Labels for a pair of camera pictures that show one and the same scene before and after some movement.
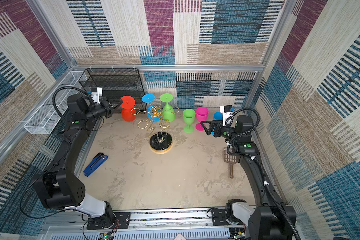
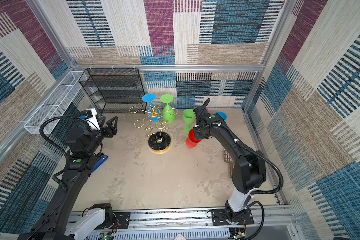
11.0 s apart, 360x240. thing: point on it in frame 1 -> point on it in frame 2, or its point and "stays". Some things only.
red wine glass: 129,112 -> 191,140
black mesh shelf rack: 116,83 stays
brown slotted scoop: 230,158 stays
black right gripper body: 226,132 -> 199,134
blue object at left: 98,160 stays
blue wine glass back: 153,112 stays
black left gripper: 107,107 -> 111,131
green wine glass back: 168,112 stays
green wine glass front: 189,115 stays
